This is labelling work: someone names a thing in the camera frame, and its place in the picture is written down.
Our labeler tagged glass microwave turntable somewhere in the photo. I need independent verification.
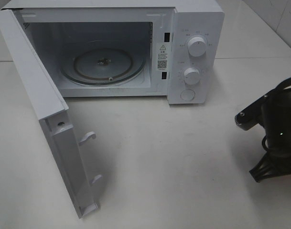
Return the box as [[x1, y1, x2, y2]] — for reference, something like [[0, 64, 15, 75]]
[[60, 41, 148, 86]]

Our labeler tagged upper white power knob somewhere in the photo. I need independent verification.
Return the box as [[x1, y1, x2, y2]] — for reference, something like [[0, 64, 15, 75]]
[[187, 35, 207, 57]]

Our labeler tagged white microwave oven body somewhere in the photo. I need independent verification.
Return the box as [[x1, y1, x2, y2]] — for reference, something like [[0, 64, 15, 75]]
[[0, 0, 225, 104]]

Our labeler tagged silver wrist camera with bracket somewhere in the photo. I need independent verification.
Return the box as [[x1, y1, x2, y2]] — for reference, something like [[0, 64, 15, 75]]
[[234, 94, 268, 131]]

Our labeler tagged white timer knob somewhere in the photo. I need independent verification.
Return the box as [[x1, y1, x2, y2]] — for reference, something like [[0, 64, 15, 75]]
[[183, 67, 201, 85]]

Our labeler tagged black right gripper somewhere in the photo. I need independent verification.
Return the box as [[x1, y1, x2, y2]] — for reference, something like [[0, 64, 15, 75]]
[[249, 104, 291, 183]]

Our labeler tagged round white door release button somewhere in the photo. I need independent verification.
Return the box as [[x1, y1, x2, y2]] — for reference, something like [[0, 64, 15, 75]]
[[180, 89, 195, 101]]

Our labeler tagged white microwave door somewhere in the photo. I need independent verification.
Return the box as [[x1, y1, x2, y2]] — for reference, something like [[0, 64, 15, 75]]
[[0, 10, 99, 218]]

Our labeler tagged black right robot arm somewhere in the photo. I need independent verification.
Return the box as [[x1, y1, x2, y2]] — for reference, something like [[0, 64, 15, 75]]
[[249, 78, 291, 182]]

